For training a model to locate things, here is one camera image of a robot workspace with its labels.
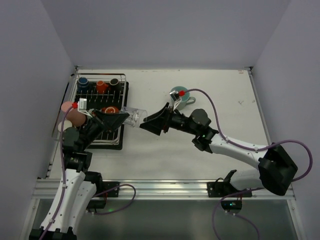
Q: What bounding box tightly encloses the red smiley mug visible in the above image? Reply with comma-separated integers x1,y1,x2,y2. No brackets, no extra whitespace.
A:
101,106,119,114

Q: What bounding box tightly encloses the pink plastic cup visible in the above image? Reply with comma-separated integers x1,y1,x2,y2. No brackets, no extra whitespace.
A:
60,101,87,127

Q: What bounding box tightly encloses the large green mug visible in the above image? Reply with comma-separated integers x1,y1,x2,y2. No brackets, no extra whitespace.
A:
170,86,196,110

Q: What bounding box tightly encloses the clear glass tumbler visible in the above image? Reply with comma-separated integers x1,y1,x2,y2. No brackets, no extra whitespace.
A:
122,106,148,128

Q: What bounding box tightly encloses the metal tin cup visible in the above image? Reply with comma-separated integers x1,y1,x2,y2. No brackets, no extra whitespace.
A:
57,120,73,133

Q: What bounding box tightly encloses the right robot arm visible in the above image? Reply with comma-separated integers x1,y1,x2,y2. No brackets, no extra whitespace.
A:
139,104,298,196

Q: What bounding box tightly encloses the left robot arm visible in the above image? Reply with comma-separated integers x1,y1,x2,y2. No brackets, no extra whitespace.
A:
28,110,130,240

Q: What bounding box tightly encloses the black drip tray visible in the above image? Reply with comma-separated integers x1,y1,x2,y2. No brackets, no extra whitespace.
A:
62,81,129,152

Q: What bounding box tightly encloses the black cup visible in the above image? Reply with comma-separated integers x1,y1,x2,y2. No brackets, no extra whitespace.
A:
109,78,122,92

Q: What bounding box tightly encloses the small orange cup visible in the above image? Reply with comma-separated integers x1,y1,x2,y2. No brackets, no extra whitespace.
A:
96,80,109,95

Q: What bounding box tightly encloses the blue cup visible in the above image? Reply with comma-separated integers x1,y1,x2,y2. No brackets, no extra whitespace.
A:
77,77,90,94

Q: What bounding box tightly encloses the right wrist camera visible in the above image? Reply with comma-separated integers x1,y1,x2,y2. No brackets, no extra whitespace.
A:
169,90,182,111

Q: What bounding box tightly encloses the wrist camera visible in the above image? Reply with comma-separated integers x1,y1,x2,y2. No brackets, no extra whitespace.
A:
169,90,182,111
77,98,93,118

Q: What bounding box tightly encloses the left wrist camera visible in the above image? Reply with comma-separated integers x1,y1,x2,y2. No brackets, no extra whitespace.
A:
77,98,93,118

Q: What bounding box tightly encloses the metal wire dish rack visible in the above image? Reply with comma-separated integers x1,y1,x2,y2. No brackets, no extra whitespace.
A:
61,73,129,150

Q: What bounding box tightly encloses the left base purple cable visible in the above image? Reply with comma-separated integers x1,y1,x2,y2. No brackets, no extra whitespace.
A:
90,184,136,216

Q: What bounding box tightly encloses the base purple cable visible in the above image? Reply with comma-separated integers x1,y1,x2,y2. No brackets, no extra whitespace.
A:
90,184,136,216
212,191,262,240

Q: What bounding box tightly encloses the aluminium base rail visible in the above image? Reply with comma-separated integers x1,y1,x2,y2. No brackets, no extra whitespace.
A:
33,178,296,201

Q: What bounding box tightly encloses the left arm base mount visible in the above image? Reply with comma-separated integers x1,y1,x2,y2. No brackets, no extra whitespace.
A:
86,181,120,213

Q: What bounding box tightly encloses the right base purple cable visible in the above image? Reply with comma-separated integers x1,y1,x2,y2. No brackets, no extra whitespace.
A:
212,191,262,240

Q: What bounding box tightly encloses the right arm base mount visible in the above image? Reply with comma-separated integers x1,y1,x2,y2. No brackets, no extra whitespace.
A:
206,170,243,214

